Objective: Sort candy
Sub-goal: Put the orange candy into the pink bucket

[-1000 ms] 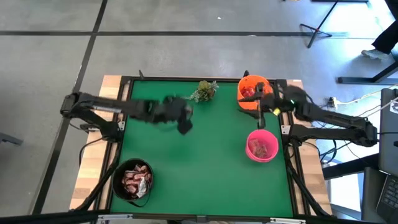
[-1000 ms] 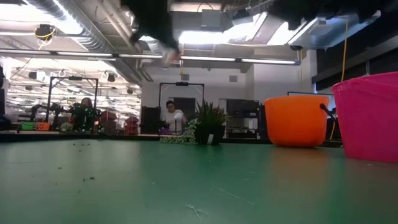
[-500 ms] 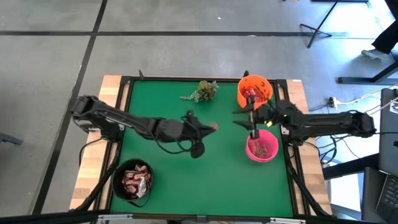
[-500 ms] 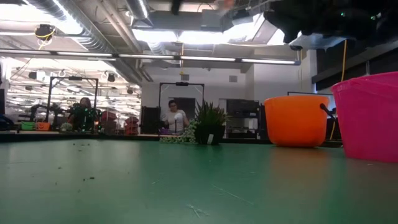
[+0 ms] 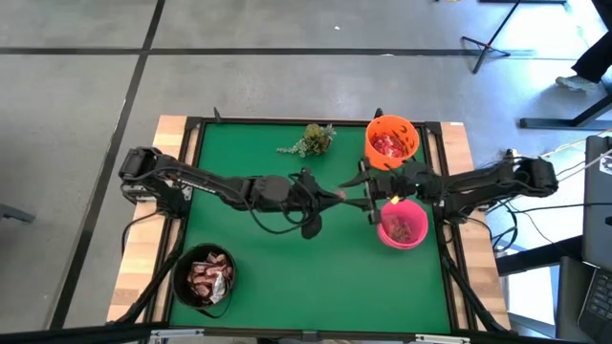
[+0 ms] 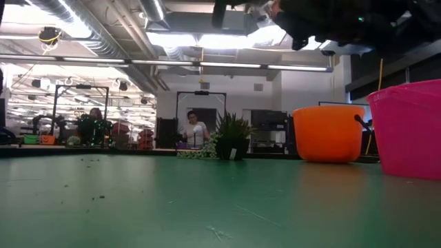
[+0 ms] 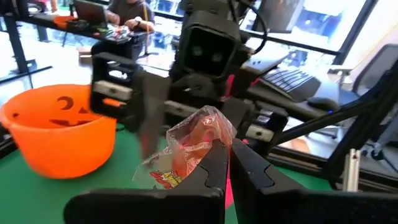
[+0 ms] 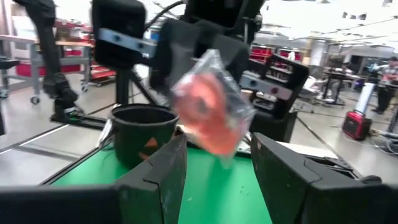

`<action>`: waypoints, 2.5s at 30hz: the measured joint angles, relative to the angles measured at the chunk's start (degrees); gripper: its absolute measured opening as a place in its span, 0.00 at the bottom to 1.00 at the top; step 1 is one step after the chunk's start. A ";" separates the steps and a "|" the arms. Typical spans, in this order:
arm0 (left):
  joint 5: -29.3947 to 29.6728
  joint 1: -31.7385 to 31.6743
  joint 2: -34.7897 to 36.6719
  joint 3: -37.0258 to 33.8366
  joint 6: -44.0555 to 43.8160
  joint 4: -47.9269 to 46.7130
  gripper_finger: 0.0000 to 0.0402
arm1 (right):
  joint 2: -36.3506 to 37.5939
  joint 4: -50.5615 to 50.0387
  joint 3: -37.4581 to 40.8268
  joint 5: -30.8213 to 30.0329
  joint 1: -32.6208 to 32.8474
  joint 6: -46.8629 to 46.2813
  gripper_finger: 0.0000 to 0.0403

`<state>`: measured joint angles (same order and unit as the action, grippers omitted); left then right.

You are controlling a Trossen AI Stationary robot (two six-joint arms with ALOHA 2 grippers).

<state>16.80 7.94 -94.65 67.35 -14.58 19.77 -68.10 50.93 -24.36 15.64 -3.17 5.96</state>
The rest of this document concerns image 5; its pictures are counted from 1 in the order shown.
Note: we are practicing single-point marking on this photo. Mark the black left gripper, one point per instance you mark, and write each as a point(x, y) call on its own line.
point(308, 196)

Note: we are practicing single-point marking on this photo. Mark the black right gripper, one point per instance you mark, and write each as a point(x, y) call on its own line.
point(401, 184)

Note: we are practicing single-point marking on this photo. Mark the red clear candy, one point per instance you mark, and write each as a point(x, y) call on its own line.
point(341, 195)

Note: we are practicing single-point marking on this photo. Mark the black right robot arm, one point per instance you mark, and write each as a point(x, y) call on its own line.
point(487, 184)

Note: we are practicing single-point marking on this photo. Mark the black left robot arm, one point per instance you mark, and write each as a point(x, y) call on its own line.
point(191, 179)

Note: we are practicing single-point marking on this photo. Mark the clear wrapped hard candy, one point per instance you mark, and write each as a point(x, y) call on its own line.
point(399, 228)

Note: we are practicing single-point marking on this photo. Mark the yellow label tag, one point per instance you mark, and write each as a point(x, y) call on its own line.
point(395, 199)

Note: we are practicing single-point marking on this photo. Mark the orange pumpkin face bucket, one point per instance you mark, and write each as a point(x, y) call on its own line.
point(378, 160)

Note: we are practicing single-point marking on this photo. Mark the red Skittles pack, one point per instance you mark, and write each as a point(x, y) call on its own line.
point(387, 145)

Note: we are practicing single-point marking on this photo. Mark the small potted artificial plant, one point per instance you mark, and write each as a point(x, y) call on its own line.
point(315, 140)

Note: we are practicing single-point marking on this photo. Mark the pink plastic bucket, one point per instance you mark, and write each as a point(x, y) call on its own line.
point(421, 234)

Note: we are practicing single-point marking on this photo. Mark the candies inside bucket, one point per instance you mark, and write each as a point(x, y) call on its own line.
point(220, 267)

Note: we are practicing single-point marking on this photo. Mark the brown PayDay bar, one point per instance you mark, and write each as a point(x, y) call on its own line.
point(201, 277)

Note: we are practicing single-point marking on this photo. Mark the white floor power strip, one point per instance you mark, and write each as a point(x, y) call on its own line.
point(511, 154)

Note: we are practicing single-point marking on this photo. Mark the black pumpkin face bucket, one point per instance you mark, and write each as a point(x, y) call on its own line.
point(184, 286)

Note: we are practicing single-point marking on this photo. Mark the black floor tripod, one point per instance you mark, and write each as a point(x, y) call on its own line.
point(487, 48)

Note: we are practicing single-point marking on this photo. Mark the black table leg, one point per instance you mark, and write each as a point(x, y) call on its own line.
point(550, 123)

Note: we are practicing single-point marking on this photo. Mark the person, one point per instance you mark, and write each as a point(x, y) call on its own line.
point(595, 57)

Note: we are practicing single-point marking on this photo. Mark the small black table camera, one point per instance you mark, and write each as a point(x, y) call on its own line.
point(311, 337)

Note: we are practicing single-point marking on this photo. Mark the white frame corner bracket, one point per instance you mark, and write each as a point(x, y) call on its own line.
point(177, 333)
point(442, 338)

